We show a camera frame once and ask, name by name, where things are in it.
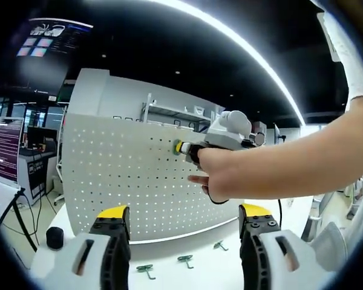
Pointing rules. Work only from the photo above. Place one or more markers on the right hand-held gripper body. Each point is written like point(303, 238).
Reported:
point(227, 137)

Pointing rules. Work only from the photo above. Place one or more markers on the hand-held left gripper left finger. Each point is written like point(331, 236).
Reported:
point(115, 256)

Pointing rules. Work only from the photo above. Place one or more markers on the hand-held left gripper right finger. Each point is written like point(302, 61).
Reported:
point(254, 256)

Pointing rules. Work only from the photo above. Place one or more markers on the green hook assembly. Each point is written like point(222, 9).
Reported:
point(174, 149)
point(144, 267)
point(185, 257)
point(221, 245)

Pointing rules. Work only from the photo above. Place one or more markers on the white perforated mounting plate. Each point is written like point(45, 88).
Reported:
point(115, 181)

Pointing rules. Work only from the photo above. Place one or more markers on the person's right hand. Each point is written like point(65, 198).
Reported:
point(221, 172)

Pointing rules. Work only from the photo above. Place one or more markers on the white metal shelf rack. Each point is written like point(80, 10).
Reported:
point(181, 114)

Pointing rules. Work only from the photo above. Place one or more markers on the black cylindrical cap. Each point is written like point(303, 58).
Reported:
point(54, 238)

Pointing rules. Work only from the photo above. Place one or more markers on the long ceiling strip light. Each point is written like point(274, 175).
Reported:
point(299, 111)

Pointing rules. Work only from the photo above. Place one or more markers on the grey mesh office chair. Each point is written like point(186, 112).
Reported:
point(329, 241)

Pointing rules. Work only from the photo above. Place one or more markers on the black tripod stand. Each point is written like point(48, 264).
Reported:
point(20, 193)

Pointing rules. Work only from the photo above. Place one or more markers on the black monitor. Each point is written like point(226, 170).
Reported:
point(42, 137)

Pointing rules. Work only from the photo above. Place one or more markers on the white chest-worn device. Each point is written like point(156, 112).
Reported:
point(323, 24)

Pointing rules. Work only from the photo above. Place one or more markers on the large dark wall screen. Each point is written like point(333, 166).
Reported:
point(42, 69)

